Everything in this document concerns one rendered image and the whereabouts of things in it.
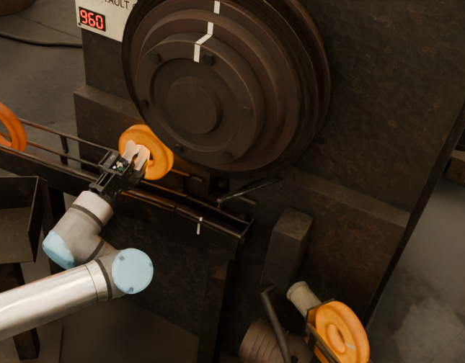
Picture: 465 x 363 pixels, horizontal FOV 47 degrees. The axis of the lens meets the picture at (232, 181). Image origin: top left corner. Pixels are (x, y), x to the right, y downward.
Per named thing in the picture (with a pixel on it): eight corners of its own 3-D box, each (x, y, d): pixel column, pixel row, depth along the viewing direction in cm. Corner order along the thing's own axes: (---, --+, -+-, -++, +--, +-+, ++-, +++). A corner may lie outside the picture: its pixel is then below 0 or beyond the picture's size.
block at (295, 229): (273, 262, 151) (288, 202, 135) (299, 274, 149) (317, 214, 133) (257, 288, 144) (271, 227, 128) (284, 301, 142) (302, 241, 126)
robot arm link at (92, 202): (107, 232, 128) (75, 217, 130) (119, 217, 130) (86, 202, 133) (99, 214, 120) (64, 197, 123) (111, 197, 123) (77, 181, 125)
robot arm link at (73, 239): (68, 274, 125) (32, 248, 122) (99, 232, 131) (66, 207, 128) (78, 271, 117) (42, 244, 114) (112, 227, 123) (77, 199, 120)
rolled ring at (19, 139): (-34, 110, 166) (-25, 106, 168) (1, 160, 172) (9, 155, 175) (-7, 97, 154) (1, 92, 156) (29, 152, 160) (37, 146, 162)
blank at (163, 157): (121, 117, 139) (113, 123, 137) (172, 131, 134) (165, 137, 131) (128, 166, 149) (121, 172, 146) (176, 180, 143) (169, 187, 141)
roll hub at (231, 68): (147, 127, 123) (147, 13, 105) (255, 172, 116) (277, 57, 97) (133, 140, 119) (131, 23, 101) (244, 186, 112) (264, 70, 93)
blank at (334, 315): (332, 353, 128) (321, 359, 126) (321, 292, 125) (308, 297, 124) (375, 377, 114) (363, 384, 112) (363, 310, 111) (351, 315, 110)
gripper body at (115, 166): (136, 158, 128) (107, 196, 122) (142, 178, 135) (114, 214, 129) (110, 147, 130) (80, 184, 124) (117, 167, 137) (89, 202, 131)
